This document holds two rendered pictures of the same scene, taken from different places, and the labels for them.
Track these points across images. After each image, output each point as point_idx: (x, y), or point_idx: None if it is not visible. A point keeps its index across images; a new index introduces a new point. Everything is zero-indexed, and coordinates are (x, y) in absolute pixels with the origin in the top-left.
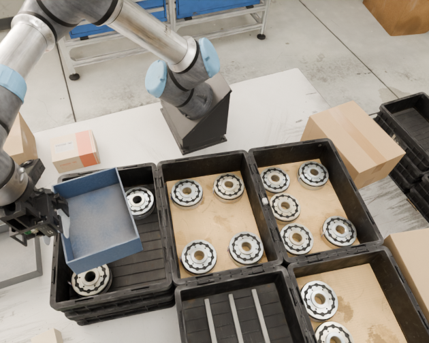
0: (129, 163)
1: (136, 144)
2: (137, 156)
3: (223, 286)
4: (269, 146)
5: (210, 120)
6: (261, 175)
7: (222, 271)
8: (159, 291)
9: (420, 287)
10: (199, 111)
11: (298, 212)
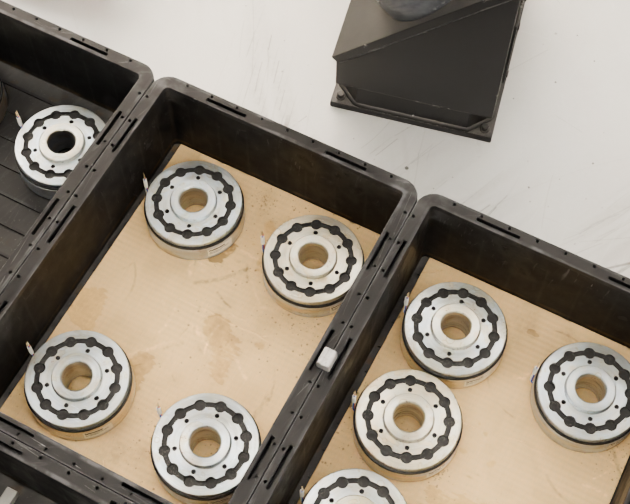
0: (179, 42)
1: (240, 2)
2: (213, 36)
3: (50, 486)
4: (497, 224)
5: (437, 48)
6: (426, 291)
7: (60, 445)
8: None
9: None
10: (407, 1)
11: (428, 462)
